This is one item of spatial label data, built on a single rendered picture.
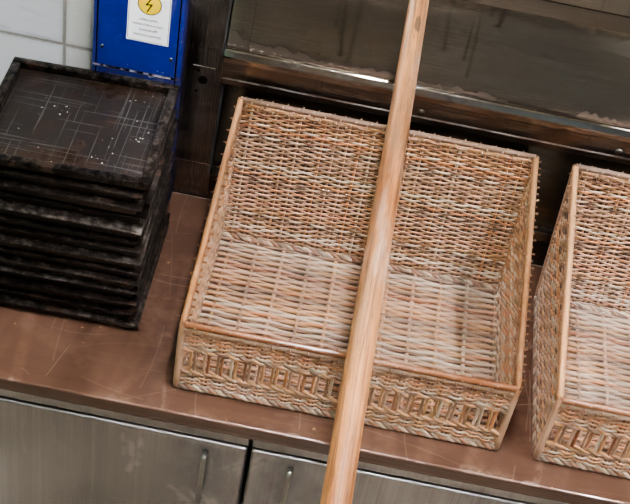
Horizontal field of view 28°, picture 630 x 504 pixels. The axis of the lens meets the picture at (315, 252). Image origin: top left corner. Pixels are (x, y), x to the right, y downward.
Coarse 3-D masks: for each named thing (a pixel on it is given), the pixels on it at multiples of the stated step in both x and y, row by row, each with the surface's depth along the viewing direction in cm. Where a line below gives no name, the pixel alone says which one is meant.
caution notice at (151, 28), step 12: (132, 0) 214; (144, 0) 214; (156, 0) 214; (168, 0) 213; (132, 12) 216; (144, 12) 216; (156, 12) 215; (168, 12) 215; (132, 24) 218; (144, 24) 217; (156, 24) 217; (168, 24) 217; (132, 36) 219; (144, 36) 219; (156, 36) 218; (168, 36) 218
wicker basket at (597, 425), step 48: (576, 192) 220; (624, 192) 225; (576, 240) 230; (624, 240) 229; (576, 288) 234; (624, 288) 234; (576, 336) 229; (624, 336) 232; (576, 384) 220; (624, 384) 222; (576, 432) 202; (624, 432) 200
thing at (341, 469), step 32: (416, 0) 188; (416, 32) 181; (416, 64) 176; (384, 160) 158; (384, 192) 153; (384, 224) 148; (384, 256) 144; (384, 288) 142; (352, 320) 138; (352, 352) 133; (352, 384) 129; (352, 416) 126; (352, 448) 123; (352, 480) 120
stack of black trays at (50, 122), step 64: (0, 128) 200; (64, 128) 203; (128, 128) 205; (0, 192) 198; (64, 192) 196; (128, 192) 195; (0, 256) 207; (64, 256) 206; (128, 256) 205; (128, 320) 214
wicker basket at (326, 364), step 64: (256, 128) 226; (320, 128) 225; (384, 128) 224; (256, 192) 232; (320, 192) 231; (448, 192) 229; (512, 192) 227; (256, 256) 233; (320, 256) 235; (448, 256) 234; (512, 256) 226; (192, 320) 210; (256, 320) 220; (320, 320) 222; (384, 320) 225; (448, 320) 228; (512, 320) 213; (192, 384) 206; (256, 384) 204; (320, 384) 211; (384, 384) 200; (448, 384) 199; (512, 384) 200
